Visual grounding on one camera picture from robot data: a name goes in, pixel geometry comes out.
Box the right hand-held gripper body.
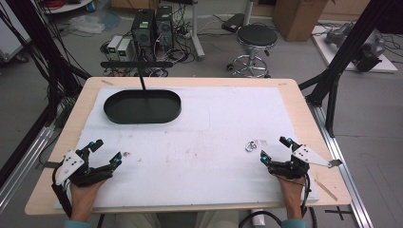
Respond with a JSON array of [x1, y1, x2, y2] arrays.
[[267, 143, 344, 181]]

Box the white cylinder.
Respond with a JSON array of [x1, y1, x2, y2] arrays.
[[250, 208, 267, 228]]

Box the person's right hand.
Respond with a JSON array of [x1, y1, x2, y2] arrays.
[[276, 176, 307, 220]]

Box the white floor board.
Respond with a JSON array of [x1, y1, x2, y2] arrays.
[[311, 24, 399, 74]]

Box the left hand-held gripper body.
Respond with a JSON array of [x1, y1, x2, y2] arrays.
[[55, 147, 115, 188]]

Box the black computer tower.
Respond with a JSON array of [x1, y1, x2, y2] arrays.
[[154, 5, 175, 49], [130, 9, 157, 62]]

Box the brown cardboard box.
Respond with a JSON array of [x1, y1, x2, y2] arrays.
[[272, 0, 336, 43]]

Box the black oval tray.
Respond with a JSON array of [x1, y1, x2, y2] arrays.
[[103, 88, 182, 125]]

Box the aluminium rail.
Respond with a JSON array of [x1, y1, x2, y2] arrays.
[[306, 102, 374, 228], [0, 104, 65, 213]]

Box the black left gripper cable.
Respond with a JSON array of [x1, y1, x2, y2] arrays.
[[50, 162, 73, 219]]

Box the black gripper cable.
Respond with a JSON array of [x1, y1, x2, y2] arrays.
[[50, 162, 73, 219], [238, 172, 318, 228]]

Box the black frame post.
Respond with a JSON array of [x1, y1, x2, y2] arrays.
[[0, 0, 93, 188], [297, 0, 403, 138]]

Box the grey and black robot device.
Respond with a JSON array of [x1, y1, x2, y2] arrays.
[[324, 22, 388, 73]]

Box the black round stool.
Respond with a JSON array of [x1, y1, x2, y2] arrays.
[[225, 24, 278, 79]]

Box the clear plastic bag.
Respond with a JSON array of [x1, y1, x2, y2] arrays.
[[67, 14, 106, 35]]

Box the white power supply unit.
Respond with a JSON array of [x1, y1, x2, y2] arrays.
[[116, 38, 133, 63], [106, 34, 124, 62]]

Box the thin wooden stick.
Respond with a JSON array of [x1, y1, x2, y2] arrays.
[[314, 179, 339, 202]]

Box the small silver metal ring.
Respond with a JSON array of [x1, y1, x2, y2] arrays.
[[244, 139, 259, 153]]

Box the black camera stand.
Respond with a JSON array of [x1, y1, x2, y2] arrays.
[[100, 61, 175, 100]]

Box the person's left hand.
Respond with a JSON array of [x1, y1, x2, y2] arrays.
[[69, 180, 106, 220]]

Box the white table mat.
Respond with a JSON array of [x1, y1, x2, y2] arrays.
[[53, 85, 320, 210]]

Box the black power adapter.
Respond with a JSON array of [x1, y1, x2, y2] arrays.
[[221, 12, 245, 34]]

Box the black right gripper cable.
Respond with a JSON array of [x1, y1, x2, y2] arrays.
[[238, 172, 318, 228]]

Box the white stand leg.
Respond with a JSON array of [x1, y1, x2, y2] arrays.
[[189, 0, 206, 62]]

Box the person's legs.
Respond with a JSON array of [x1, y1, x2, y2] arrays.
[[96, 210, 240, 228]]

